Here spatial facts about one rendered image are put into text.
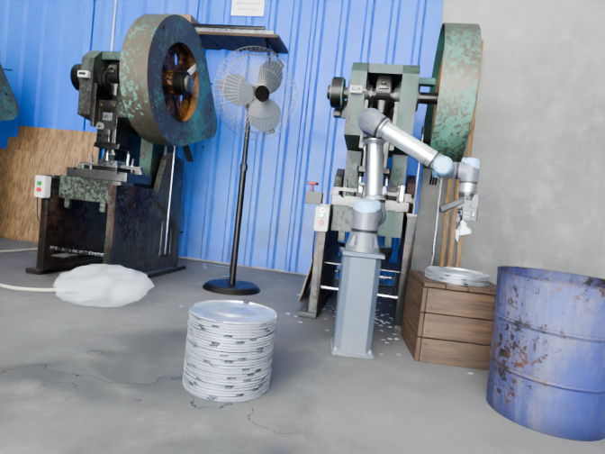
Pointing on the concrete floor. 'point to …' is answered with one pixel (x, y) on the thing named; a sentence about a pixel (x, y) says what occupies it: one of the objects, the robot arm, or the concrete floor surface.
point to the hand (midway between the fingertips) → (456, 238)
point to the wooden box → (448, 322)
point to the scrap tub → (549, 352)
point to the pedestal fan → (261, 107)
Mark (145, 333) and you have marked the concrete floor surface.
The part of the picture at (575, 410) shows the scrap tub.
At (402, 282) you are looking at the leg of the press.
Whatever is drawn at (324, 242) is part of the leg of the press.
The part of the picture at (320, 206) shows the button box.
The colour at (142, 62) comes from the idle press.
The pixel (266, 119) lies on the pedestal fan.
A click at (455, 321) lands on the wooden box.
